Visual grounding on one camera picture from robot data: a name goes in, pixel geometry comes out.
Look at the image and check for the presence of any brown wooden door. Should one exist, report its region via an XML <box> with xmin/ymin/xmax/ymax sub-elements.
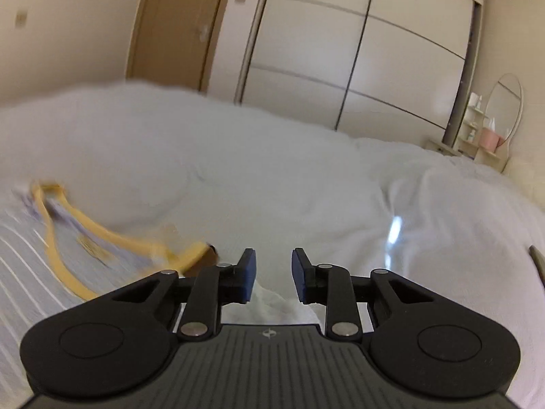
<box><xmin>128</xmin><ymin>0</ymin><xmax>233</xmax><ymax>94</ymax></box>

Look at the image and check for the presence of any small white tiered shelf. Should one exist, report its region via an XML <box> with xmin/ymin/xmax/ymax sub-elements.
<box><xmin>462</xmin><ymin>93</ymin><xmax>490</xmax><ymax>146</ymax></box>

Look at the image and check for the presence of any pink round box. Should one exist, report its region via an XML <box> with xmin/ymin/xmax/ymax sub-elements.
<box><xmin>480</xmin><ymin>127</ymin><xmax>501</xmax><ymax>151</ymax></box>

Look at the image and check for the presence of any cream sliding-door wardrobe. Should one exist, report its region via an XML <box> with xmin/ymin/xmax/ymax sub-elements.
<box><xmin>236</xmin><ymin>0</ymin><xmax>484</xmax><ymax>146</ymax></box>

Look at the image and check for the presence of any black smartphone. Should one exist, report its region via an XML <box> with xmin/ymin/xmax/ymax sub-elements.
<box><xmin>528</xmin><ymin>245</ymin><xmax>545</xmax><ymax>286</ymax></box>

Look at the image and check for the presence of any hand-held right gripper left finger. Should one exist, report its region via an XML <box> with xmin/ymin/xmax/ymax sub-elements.
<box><xmin>108</xmin><ymin>248</ymin><xmax>258</xmax><ymax>342</ymax></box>

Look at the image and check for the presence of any striped T-shirt with yellow collar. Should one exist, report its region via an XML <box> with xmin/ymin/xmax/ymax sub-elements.
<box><xmin>0</xmin><ymin>181</ymin><xmax>322</xmax><ymax>327</ymax></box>

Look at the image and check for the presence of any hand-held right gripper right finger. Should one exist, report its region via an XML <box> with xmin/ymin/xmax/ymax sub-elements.
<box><xmin>291</xmin><ymin>247</ymin><xmax>431</xmax><ymax>342</ymax></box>

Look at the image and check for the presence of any oval standing mirror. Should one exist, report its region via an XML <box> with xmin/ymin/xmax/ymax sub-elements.
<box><xmin>485</xmin><ymin>73</ymin><xmax>524</xmax><ymax>154</ymax></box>

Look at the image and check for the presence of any bed with white duvet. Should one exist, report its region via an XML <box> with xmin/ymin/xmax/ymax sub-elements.
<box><xmin>0</xmin><ymin>81</ymin><xmax>545</xmax><ymax>397</ymax></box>

